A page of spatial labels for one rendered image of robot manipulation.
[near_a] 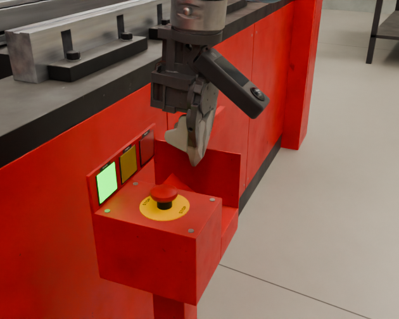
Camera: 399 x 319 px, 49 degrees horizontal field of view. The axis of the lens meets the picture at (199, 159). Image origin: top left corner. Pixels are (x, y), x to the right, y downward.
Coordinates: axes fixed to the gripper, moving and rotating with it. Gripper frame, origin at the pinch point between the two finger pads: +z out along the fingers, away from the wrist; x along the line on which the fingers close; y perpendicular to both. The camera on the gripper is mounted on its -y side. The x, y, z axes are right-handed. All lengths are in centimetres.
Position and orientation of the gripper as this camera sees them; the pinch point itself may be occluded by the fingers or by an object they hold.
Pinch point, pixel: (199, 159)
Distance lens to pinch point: 69.5
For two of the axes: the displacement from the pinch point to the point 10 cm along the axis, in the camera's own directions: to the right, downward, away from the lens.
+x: -3.6, 4.3, -8.3
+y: -9.3, -2.4, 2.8
